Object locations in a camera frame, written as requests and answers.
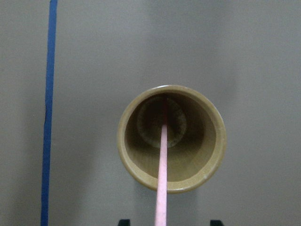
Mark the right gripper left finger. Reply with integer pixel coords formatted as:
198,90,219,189
118,219,130,226

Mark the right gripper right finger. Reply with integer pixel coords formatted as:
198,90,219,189
210,220,221,226

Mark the pink chopstick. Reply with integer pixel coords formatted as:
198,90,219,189
154,98,167,226

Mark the bamboo wooden cup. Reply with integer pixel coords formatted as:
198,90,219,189
116,84,227,194

